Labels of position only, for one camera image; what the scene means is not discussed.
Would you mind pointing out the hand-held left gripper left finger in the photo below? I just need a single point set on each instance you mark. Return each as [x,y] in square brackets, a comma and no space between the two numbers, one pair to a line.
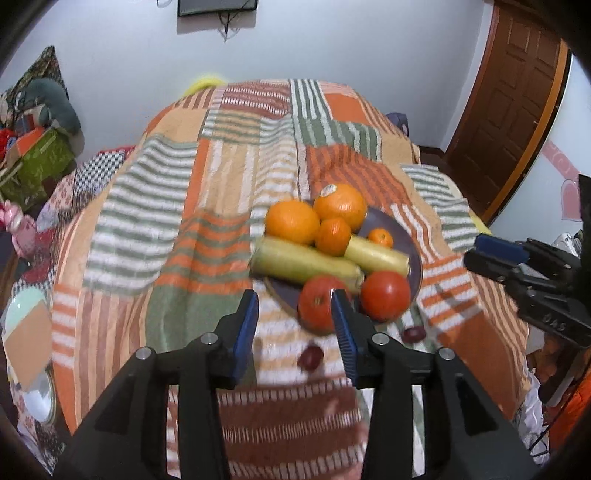
[244,327]

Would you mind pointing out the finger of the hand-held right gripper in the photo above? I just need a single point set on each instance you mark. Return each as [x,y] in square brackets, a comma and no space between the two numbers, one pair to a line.
[501,247]

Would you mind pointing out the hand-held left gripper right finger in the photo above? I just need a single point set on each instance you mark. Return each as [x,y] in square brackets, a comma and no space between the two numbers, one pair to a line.
[344,332]

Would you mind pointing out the red tomato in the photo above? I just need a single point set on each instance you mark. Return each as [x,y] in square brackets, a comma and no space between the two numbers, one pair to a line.
[385,295]
[316,302]

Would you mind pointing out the dark red jujube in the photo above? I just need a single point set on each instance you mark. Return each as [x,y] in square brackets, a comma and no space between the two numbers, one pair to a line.
[310,357]
[414,333]

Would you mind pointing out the long green zucchini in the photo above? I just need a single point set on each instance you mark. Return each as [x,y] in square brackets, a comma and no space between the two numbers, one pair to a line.
[304,265]

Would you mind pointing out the yellow sugarcane piece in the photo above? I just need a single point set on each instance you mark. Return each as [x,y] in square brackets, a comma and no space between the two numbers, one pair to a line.
[376,256]

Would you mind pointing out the small tangerine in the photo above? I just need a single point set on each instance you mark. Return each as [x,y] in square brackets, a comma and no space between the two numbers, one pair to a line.
[333,236]
[380,238]

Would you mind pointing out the purple plate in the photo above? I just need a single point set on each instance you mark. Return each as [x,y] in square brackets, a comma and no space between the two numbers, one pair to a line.
[404,242]

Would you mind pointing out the plain large orange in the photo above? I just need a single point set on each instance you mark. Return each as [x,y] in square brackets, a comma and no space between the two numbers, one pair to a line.
[292,220]

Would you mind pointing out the large orange with sticker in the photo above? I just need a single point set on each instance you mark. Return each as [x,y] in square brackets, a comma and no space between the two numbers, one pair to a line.
[340,205]

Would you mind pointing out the brown wooden door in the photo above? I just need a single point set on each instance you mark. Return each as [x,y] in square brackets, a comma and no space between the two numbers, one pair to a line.
[508,92]

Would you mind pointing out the striped patchwork blanket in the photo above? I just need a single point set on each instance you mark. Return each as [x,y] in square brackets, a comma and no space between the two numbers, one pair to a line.
[221,152]

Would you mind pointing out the black white checkered cloth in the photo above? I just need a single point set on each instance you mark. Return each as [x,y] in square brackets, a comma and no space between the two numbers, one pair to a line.
[99,164]

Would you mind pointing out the mint green round tray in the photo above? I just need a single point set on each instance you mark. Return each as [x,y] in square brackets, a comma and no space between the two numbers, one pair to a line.
[25,314]

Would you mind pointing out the yellow round object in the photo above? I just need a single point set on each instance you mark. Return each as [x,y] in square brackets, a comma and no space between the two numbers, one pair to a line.
[203,83]

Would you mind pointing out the pink toy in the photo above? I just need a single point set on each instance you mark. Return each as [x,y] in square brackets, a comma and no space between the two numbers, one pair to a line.
[16,221]

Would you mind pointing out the red bag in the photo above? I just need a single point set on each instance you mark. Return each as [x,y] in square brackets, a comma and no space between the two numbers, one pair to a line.
[4,141]

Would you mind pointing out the dark floral cushion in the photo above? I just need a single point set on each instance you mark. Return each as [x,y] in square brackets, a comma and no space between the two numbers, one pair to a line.
[41,67]

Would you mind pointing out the pink heart wall sticker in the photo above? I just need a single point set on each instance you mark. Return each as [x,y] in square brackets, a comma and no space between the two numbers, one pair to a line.
[568,198]

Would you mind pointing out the small black wall monitor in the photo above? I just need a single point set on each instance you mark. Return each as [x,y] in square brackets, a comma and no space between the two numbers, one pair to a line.
[217,7]

